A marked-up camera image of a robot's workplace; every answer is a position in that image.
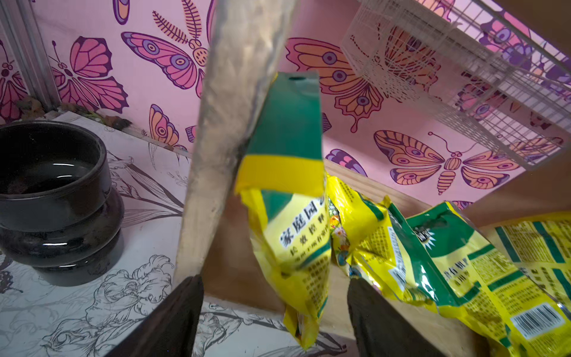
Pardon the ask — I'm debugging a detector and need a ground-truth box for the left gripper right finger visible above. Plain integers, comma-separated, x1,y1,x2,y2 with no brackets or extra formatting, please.
347,278,443,357

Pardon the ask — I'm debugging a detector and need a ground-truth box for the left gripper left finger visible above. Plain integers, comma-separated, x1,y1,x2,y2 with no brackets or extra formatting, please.
107,275,205,357

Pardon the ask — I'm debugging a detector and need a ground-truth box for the yellow green fertilizer packet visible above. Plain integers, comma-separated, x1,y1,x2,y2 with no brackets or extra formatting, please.
327,175,437,312
235,71,332,349
480,211,570,309
405,202,570,356

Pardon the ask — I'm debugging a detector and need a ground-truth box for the wooden two-tier shelf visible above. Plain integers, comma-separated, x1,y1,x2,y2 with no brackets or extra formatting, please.
172,0,571,357

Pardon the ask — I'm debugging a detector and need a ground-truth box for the black ceramic pot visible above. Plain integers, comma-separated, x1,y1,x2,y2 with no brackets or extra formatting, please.
1,121,124,286

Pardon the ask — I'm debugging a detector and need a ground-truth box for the white wire basket rack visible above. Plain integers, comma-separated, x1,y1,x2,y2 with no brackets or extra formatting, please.
341,1,570,170

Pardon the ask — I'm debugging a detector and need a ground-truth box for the aluminium frame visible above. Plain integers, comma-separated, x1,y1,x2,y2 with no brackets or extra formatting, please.
1,0,61,111

